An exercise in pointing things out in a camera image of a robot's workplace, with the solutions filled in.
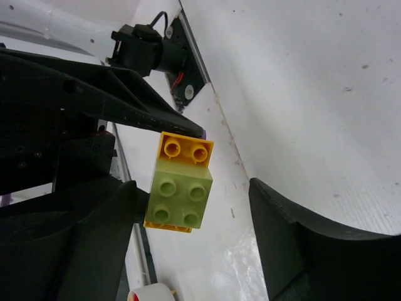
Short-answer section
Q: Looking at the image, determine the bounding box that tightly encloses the white tape roll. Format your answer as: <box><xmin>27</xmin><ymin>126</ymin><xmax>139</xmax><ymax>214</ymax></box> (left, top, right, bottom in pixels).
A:
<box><xmin>127</xmin><ymin>283</ymin><xmax>175</xmax><ymax>301</ymax></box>

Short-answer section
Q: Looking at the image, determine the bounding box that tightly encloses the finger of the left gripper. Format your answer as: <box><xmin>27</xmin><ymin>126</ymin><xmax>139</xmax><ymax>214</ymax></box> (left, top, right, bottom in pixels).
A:
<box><xmin>1</xmin><ymin>48</ymin><xmax>204</xmax><ymax>137</ymax></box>

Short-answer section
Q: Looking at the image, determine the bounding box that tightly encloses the striped lego figure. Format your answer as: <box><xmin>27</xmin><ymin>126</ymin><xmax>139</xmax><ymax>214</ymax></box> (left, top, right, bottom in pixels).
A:
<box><xmin>143</xmin><ymin>132</ymin><xmax>214</xmax><ymax>233</ymax></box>

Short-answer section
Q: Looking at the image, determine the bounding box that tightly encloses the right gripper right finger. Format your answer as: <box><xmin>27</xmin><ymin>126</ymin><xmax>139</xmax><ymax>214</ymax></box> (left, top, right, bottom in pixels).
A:
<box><xmin>249</xmin><ymin>178</ymin><xmax>400</xmax><ymax>300</ymax></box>

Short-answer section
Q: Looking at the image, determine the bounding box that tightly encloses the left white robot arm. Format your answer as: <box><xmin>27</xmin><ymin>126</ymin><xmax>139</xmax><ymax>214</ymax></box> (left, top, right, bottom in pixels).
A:
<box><xmin>1</xmin><ymin>1</ymin><xmax>204</xmax><ymax>194</ymax></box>

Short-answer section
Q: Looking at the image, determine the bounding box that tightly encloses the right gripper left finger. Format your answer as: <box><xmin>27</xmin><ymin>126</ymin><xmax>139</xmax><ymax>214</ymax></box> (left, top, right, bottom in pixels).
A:
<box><xmin>1</xmin><ymin>179</ymin><xmax>149</xmax><ymax>300</ymax></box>

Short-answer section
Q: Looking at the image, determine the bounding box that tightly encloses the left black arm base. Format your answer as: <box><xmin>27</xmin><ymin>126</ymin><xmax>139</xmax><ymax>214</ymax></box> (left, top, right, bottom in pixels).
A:
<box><xmin>165</xmin><ymin>9</ymin><xmax>210</xmax><ymax>113</ymax></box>

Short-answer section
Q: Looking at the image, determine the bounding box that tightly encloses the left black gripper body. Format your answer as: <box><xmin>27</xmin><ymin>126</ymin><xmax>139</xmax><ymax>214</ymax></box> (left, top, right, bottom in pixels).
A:
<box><xmin>1</xmin><ymin>109</ymin><xmax>115</xmax><ymax>194</ymax></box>

